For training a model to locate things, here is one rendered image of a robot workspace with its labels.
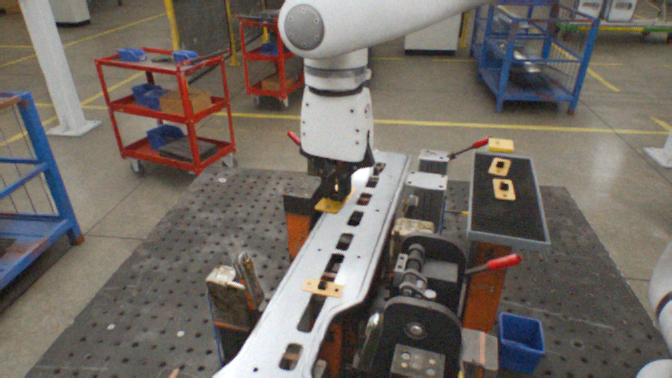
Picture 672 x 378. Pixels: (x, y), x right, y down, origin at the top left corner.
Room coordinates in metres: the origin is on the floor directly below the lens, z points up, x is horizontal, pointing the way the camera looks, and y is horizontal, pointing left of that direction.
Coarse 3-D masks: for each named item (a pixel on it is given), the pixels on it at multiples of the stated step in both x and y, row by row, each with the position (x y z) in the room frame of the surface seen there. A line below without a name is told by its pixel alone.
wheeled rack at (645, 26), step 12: (660, 12) 8.70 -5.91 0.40; (564, 24) 8.19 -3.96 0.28; (576, 24) 8.18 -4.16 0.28; (588, 24) 8.16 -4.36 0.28; (600, 24) 8.14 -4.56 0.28; (612, 24) 8.10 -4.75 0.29; (624, 24) 8.08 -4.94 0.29; (636, 24) 8.05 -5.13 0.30; (648, 24) 8.02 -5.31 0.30; (660, 24) 7.98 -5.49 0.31; (564, 36) 8.16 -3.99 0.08
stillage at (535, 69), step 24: (552, 24) 5.55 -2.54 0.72; (504, 48) 5.34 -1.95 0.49; (480, 72) 5.53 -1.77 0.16; (504, 72) 4.49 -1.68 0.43; (528, 72) 4.99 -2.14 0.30; (552, 72) 4.84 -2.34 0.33; (504, 96) 4.48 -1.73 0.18; (528, 96) 4.46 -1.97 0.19; (552, 96) 4.44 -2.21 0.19; (576, 96) 4.41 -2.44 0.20
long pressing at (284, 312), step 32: (384, 160) 1.29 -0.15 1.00; (384, 192) 1.08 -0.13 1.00; (320, 224) 0.92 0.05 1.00; (384, 224) 0.91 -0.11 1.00; (320, 256) 0.79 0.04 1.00; (352, 256) 0.79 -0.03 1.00; (288, 288) 0.68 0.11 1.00; (352, 288) 0.68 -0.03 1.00; (288, 320) 0.59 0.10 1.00; (320, 320) 0.59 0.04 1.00; (256, 352) 0.52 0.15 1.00; (320, 352) 0.53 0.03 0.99
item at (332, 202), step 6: (336, 186) 0.62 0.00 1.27; (336, 192) 0.59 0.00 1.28; (354, 192) 0.61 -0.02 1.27; (324, 198) 0.58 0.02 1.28; (330, 198) 0.58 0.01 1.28; (336, 198) 0.58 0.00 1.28; (348, 198) 0.59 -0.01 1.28; (318, 204) 0.57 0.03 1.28; (324, 204) 0.57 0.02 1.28; (330, 204) 0.57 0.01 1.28; (336, 204) 0.57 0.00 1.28; (342, 204) 0.57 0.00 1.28; (324, 210) 0.55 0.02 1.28; (330, 210) 0.55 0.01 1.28; (336, 210) 0.55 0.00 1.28
